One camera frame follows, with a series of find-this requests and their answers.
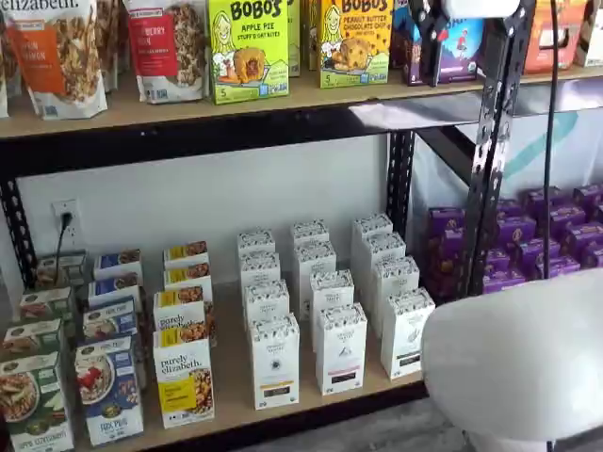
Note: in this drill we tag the red purely elizabeth granola bag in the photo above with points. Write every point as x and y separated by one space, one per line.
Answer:
165 52

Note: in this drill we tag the orange purely elizabeth granola bag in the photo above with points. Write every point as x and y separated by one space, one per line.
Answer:
56 61
113 42

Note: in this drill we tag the white wall outlet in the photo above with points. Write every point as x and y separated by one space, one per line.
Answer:
70 207

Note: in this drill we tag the blue oatmeal box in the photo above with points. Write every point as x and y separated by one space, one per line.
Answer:
118 263
110 320
115 288
110 391

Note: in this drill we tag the white and brown box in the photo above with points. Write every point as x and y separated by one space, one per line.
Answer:
591 33

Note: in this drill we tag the purely elizabeth yellow white box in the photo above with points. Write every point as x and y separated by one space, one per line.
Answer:
184 376
187 277
186 254
179 308

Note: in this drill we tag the white tea box pink strip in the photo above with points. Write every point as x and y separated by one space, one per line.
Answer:
309 231
341 350
314 259
332 289

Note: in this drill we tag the blue Z Bar box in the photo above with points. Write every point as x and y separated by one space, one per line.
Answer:
464 47

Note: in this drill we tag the particle board shelf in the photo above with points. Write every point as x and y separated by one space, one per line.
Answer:
141 115
231 376
579 75

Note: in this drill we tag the green oatmeal box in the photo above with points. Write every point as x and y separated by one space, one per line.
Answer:
30 339
61 268
47 306
35 405

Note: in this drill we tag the yellow Bobo's peanut butter box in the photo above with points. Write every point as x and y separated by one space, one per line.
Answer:
355 44

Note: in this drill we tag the white tea box black strip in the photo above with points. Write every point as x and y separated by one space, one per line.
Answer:
396 275
384 247
407 332
372 226

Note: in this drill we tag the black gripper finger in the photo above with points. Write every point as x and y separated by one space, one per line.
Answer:
427 56
439 61

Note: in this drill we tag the purple Annie's snack box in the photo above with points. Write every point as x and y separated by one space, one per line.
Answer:
584 239
539 200
518 233
504 281
452 219
570 220
532 256
511 208
501 260
565 267
593 256
445 288
447 245
589 198
445 266

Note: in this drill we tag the green Bobo's apple pie box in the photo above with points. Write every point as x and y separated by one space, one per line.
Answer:
247 52
294 37

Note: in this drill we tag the white plastic sheet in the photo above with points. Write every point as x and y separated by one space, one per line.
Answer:
523 141

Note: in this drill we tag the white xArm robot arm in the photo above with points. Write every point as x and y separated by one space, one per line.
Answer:
509 358

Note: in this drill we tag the orange snack box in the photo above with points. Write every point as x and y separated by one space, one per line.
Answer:
542 56

